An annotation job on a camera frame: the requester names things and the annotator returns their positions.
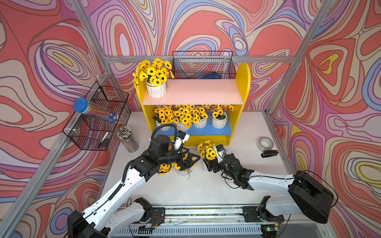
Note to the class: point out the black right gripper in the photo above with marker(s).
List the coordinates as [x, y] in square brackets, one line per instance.
[214, 162]

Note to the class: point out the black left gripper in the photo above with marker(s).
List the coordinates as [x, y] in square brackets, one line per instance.
[187, 163]

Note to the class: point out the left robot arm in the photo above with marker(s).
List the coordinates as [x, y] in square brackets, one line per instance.
[104, 218]

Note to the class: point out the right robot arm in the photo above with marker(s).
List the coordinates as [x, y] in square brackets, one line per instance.
[301, 194]

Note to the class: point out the yellow wooden shelf unit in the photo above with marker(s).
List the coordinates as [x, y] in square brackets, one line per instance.
[205, 93]

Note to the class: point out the clear packing tape roll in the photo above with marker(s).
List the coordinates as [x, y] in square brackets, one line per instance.
[265, 144]

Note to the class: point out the small black device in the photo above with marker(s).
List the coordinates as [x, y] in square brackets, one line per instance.
[269, 153]

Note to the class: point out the clear cup of pencils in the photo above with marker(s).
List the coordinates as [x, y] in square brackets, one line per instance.
[125, 135]

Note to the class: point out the blue object in rear basket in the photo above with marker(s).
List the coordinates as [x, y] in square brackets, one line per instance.
[212, 75]

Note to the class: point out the blue capped pencil tube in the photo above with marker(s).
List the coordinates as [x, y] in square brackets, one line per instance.
[83, 106]

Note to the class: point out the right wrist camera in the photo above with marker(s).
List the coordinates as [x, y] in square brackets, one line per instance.
[220, 152]

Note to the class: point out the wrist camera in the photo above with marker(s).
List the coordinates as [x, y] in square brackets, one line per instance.
[220, 152]
[181, 138]

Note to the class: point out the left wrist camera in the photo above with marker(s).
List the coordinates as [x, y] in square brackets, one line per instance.
[181, 138]

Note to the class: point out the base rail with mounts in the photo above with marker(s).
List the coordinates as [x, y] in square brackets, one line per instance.
[201, 204]

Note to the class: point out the black wire basket rear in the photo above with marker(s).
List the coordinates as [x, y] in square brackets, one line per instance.
[193, 64]

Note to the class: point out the black wire basket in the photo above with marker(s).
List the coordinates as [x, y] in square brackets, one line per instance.
[86, 131]
[193, 64]

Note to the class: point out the black wire basket left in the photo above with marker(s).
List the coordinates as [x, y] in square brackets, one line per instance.
[86, 131]

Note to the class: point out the aluminium frame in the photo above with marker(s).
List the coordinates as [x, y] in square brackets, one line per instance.
[48, 60]

